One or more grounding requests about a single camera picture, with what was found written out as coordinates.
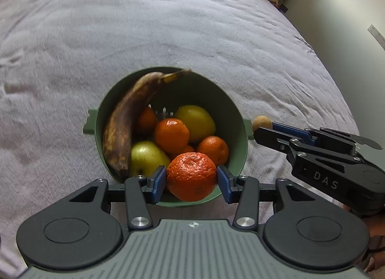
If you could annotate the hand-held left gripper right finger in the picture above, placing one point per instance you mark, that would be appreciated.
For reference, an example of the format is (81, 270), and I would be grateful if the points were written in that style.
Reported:
(224, 185)

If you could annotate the small black object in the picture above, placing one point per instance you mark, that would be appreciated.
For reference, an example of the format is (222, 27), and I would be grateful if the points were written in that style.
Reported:
(284, 9)

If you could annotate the overripe brown-spotted banana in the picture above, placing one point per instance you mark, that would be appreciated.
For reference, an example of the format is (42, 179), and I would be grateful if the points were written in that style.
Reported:
(126, 116)

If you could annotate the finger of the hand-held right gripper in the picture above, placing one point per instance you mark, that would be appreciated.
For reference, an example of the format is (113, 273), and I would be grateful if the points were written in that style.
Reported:
(288, 130)
(270, 136)

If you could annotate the green plastic colander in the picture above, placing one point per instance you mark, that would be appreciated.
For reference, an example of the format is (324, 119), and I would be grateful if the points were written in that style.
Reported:
(231, 110)

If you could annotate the small tan longan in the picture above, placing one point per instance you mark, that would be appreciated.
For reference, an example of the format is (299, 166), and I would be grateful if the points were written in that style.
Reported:
(261, 122)

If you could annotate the rough-skinned orange mandarin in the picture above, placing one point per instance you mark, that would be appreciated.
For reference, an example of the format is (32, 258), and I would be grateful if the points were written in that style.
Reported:
(191, 176)

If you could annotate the lilac bed blanket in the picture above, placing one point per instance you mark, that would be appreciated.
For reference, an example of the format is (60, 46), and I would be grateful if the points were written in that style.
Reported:
(150, 26)

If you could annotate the white wall socket strip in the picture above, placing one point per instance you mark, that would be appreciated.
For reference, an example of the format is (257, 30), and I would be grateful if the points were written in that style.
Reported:
(377, 36)

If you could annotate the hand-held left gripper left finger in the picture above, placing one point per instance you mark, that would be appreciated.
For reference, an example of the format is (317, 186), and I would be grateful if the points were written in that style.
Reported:
(159, 182)

